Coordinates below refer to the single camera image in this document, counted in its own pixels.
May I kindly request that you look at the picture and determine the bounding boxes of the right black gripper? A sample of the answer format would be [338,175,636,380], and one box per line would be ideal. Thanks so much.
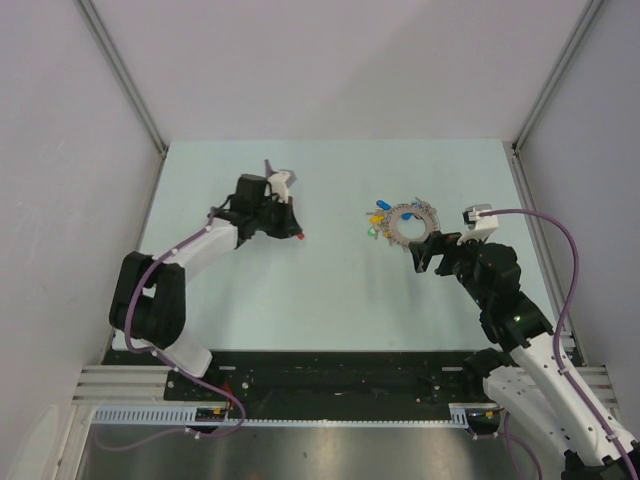
[408,228,490,308]

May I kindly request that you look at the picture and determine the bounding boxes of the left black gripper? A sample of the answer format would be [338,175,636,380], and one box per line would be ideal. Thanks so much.
[252,194,301,239]

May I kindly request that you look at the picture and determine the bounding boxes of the silver disc keyring with keys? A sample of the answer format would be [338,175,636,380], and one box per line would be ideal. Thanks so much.
[366,197,440,251]

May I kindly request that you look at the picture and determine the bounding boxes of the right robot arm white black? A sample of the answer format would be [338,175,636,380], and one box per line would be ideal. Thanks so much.
[409,231,639,479]

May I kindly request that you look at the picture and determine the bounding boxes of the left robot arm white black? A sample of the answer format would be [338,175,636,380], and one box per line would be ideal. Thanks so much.
[108,166,303,400]

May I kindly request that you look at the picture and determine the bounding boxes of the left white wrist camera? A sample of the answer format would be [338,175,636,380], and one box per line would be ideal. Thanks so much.
[267,169,296,204]

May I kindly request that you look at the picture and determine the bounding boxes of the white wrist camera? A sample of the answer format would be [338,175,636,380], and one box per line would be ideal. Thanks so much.
[458,204,499,244]
[267,169,296,204]

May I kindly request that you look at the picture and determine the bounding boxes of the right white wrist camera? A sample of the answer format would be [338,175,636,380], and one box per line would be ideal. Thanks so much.
[458,204,499,244]

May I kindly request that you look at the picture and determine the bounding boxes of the right aluminium corner post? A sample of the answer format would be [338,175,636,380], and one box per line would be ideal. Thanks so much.
[510,0,606,151]

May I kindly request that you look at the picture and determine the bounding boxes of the aluminium corner post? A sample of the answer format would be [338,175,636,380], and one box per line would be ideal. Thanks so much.
[510,0,606,151]
[74,0,169,157]

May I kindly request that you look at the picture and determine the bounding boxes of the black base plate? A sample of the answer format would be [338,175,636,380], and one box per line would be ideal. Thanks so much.
[102,349,584,407]

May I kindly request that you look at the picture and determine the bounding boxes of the white slotted cable duct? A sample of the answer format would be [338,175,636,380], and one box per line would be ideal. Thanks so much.
[91,404,502,429]

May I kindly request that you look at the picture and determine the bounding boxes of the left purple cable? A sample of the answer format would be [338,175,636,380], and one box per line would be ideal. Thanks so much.
[122,159,274,441]

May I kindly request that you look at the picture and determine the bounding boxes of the purple cable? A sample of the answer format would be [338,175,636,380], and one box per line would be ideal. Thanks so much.
[479,208,640,480]
[122,159,274,441]

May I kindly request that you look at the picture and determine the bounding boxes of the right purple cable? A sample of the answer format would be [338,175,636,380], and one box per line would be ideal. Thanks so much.
[479,208,640,480]

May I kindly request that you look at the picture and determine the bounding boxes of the left aluminium corner post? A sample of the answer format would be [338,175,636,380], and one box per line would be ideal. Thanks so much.
[74,0,169,157]

